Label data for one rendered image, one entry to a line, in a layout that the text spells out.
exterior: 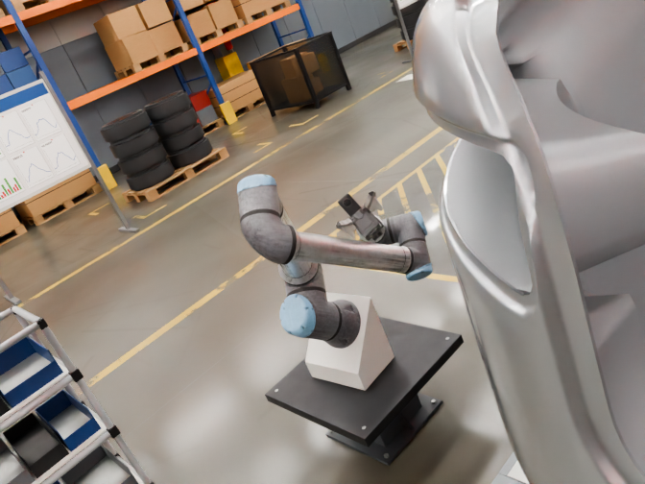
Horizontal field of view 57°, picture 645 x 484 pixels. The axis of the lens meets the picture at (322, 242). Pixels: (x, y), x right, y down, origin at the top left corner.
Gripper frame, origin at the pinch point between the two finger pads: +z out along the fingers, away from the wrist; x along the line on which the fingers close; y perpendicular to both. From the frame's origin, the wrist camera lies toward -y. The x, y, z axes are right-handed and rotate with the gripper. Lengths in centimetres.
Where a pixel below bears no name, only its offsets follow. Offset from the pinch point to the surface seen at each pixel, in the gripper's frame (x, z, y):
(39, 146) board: 180, -334, -406
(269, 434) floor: 95, -103, 17
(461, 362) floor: 8, -112, 50
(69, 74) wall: 175, -677, -793
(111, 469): 152, -77, -14
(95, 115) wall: 197, -732, -735
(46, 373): 125, -29, -45
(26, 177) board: 211, -333, -387
